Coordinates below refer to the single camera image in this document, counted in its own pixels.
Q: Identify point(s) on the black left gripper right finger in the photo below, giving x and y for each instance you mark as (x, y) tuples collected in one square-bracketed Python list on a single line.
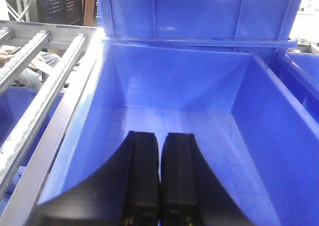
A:
[(191, 194)]

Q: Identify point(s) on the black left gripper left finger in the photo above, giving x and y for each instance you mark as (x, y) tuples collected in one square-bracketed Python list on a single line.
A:
[(124, 191)]

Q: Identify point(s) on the blue plastic bin left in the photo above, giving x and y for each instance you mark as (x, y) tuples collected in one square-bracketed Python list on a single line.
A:
[(259, 140)]

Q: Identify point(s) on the blue plastic bin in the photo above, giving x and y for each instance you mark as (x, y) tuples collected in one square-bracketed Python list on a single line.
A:
[(259, 140), (299, 72)]

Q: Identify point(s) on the seated person in jeans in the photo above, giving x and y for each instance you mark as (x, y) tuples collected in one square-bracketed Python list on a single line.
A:
[(31, 77)]

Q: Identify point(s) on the blue plastic bin right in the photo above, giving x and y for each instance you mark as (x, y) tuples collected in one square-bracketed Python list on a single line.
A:
[(299, 72)]

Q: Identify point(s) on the stacked blue bin upper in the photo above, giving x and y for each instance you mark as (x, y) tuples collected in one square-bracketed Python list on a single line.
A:
[(217, 19)]

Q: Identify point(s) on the black perforated panel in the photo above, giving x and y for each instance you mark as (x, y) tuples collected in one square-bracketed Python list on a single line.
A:
[(67, 12)]

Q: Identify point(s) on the white metal stand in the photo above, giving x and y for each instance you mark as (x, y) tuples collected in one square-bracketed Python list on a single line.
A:
[(22, 9)]

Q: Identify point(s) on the white roller conveyor rail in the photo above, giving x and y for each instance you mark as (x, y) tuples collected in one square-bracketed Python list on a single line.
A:
[(14, 147)]

